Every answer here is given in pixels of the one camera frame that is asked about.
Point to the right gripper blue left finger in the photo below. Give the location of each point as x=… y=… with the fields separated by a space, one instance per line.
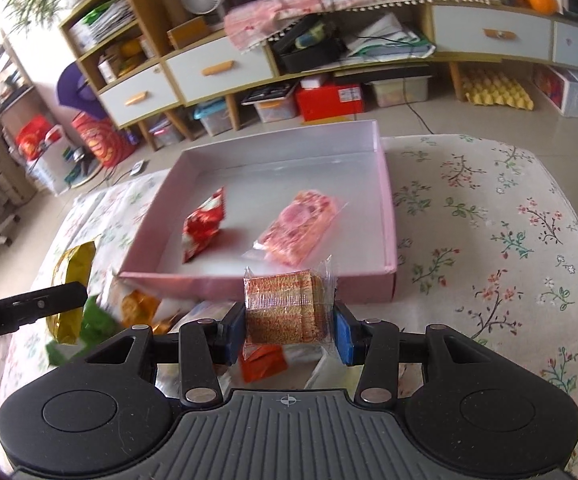
x=231 y=335

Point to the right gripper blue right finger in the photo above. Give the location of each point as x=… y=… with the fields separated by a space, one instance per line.
x=350 y=336

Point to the orange white snack packet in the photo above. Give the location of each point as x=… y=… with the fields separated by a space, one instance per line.
x=260 y=362

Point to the clear wafer pack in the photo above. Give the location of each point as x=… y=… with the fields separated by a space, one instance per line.
x=291 y=308

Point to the gold snack bar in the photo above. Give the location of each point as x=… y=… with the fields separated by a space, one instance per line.
x=71 y=276

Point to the green snack pack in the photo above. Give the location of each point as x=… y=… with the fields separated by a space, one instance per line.
x=86 y=332

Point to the red candy bag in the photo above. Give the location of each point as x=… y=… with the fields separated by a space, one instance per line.
x=202 y=225

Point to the pink nougat pack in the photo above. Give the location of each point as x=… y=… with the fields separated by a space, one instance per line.
x=299 y=228

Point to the lotus root chip packet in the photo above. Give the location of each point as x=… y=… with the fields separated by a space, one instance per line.
x=131 y=306

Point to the white shopping bag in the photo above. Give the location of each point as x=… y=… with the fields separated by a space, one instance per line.
x=49 y=154

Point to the pink cardboard box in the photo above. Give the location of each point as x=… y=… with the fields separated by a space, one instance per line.
x=259 y=176

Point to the floral tablecloth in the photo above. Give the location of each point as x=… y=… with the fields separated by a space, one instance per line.
x=487 y=243

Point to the red lantern bag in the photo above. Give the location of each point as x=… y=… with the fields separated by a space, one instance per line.
x=107 y=143

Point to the red shoe box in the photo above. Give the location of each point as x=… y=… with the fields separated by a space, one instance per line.
x=330 y=100

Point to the wooden tv cabinet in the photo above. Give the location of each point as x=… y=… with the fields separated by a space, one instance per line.
x=138 y=71

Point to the yellow egg tray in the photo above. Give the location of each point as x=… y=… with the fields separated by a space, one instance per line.
x=493 y=87

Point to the black storage tray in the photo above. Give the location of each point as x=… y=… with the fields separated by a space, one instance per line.
x=312 y=42

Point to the pink cloth on cabinet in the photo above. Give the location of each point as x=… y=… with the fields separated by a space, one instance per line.
x=259 y=21

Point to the white decorative box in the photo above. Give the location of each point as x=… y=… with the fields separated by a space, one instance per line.
x=559 y=86

